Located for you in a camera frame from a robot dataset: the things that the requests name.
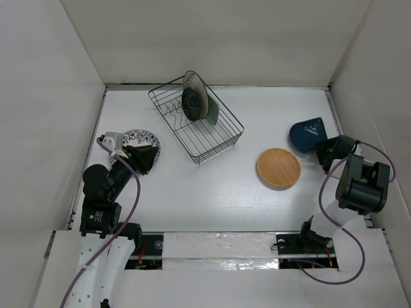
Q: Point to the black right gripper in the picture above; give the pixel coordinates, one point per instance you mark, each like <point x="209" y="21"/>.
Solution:
<point x="322" y="145"/>

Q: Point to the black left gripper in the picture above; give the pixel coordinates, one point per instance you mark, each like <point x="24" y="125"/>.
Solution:
<point x="140" y="156"/>

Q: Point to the dark blue leaf-shaped plate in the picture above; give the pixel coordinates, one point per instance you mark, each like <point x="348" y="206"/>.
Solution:
<point x="306" y="134"/>

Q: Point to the orange woven bamboo round plate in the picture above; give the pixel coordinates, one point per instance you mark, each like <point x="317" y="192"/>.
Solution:
<point x="278" y="168"/>

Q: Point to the black round bowl plate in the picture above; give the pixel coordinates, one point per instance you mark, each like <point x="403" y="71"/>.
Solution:
<point x="191" y="104"/>

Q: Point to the cream round plate tree drawing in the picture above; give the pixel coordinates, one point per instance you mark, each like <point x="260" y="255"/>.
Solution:
<point x="193" y="81"/>

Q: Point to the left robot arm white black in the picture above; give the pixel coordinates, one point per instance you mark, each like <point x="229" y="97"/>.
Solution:
<point x="106" y="242"/>

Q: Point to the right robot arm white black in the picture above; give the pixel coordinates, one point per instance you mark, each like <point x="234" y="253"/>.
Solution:
<point x="362" y="189"/>

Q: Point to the blue white floral plate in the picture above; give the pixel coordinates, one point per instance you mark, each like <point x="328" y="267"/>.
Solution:
<point x="133" y="138"/>

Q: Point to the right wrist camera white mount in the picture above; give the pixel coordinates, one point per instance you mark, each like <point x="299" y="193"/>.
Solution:
<point x="357" y="149"/>

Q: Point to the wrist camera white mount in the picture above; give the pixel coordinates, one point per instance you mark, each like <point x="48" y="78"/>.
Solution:
<point x="111" y="141"/>
<point x="357" y="149"/>

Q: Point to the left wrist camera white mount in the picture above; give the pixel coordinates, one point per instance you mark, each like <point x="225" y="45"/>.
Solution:
<point x="111" y="141"/>

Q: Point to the grey wire dish rack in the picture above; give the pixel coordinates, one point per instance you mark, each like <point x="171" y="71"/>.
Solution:
<point x="200" y="139"/>

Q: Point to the silver front rail tape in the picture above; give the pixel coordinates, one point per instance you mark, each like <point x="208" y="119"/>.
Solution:
<point x="233" y="251"/>

